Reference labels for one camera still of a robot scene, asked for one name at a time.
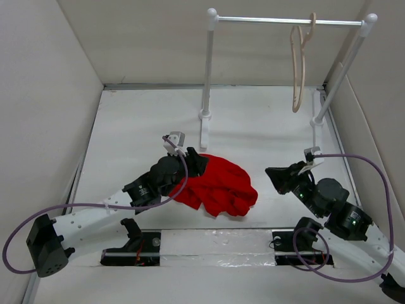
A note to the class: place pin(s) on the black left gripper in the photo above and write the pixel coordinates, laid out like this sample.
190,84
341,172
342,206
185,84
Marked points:
195,163

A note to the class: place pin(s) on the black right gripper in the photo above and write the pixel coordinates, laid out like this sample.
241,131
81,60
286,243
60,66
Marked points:
283,177

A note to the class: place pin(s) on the red t shirt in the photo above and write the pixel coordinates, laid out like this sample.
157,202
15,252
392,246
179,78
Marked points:
224,188

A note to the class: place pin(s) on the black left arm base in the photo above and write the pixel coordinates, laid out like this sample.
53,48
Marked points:
142,248

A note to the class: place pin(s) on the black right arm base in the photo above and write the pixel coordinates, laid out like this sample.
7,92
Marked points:
283,248

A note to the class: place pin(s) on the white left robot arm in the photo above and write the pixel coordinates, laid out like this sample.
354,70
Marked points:
53,242

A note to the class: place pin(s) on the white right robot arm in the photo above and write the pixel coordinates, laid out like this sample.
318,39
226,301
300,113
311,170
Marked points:
339,230

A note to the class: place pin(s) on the wooden clothes hanger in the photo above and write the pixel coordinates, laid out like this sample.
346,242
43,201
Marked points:
298,41

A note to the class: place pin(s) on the white clothes rack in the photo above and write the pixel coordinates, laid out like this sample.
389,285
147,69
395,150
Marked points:
364,27

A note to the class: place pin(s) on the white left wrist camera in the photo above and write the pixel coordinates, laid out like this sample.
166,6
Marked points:
174,142

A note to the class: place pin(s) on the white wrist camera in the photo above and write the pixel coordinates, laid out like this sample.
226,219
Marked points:
313,157
174,142

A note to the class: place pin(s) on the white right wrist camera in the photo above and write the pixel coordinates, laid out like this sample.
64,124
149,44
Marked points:
313,157

